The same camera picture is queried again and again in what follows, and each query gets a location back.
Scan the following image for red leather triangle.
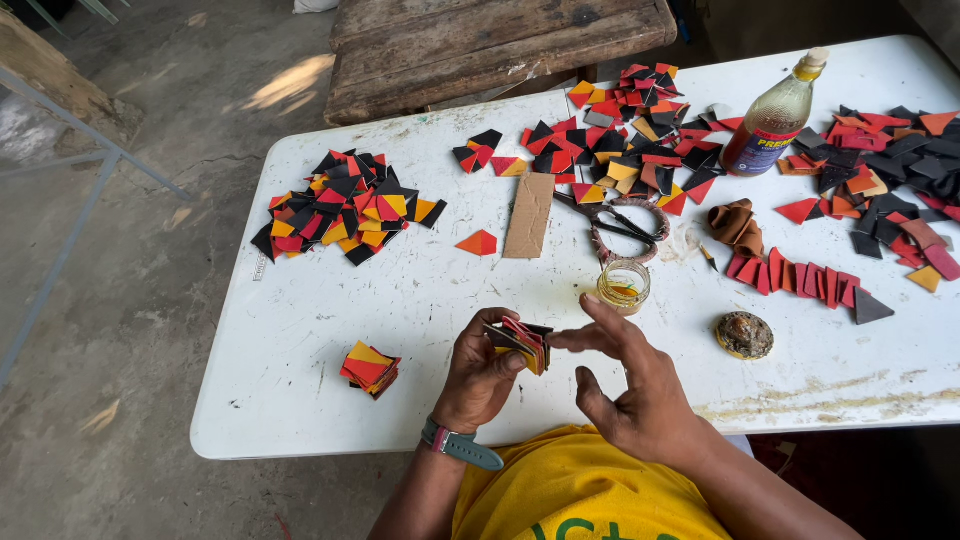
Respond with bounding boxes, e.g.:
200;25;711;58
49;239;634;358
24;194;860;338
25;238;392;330
774;197;821;227

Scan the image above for grey metal frame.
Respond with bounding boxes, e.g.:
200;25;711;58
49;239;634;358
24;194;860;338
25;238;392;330
0;66;193;393

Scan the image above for small cluster black red squares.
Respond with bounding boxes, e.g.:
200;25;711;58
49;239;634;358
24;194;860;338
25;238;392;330
451;128;504;176

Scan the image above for person's left hand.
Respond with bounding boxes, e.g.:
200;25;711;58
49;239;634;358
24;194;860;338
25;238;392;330
433;306;529;436

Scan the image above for grey strap wristwatch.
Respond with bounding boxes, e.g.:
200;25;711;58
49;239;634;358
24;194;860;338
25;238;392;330
420;414;506;473

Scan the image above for orange red leather square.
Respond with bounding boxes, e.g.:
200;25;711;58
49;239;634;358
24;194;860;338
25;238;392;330
454;228;499;258

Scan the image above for small glass glue jar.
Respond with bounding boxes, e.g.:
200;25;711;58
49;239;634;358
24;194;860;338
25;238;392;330
596;258;653;317

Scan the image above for spread of glued leather pieces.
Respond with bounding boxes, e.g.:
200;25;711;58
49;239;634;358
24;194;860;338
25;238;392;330
519;62;745;218

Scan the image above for dirty round jar lid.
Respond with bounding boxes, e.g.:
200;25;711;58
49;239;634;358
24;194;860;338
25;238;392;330
714;310;776;362

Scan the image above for big heap of tricolour squares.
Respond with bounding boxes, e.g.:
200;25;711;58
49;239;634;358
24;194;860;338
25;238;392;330
249;148;450;268

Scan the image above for person's right hand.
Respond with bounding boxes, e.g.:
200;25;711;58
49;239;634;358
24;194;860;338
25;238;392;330
546;292;714;466

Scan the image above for yellow t-shirt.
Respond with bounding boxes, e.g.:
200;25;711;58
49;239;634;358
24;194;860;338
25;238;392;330
451;424;734;540

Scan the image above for weathered wooden bench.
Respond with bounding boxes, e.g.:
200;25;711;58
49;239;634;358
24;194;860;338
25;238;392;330
323;0;679;128

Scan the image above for brown cardboard strip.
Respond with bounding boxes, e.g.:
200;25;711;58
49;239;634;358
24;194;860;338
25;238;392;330
502;173;558;261

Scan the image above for dark grey leather triangle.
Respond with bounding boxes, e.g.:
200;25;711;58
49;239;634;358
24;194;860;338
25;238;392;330
854;286;896;327

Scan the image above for row of red leather pieces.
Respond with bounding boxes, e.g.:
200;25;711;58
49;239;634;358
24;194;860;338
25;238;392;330
724;246;865;311

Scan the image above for crumpled brown leather scrap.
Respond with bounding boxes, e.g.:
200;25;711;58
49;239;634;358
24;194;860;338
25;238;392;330
706;198;766;259

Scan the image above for heap of cut leather triangles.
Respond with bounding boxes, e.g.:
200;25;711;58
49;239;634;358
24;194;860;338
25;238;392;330
776;104;960;283

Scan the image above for glue bottle with red label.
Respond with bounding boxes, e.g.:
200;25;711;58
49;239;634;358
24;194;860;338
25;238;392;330
719;46;831;179

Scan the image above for scissors with wrapped handles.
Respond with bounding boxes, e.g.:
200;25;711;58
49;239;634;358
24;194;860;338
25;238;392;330
552;191;672;265

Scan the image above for stack of leather squares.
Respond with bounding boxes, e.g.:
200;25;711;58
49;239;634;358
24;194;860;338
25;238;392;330
483;315;555;377

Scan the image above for small stack of tricolour squares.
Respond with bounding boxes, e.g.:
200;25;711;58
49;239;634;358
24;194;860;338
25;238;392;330
339;340;403;401

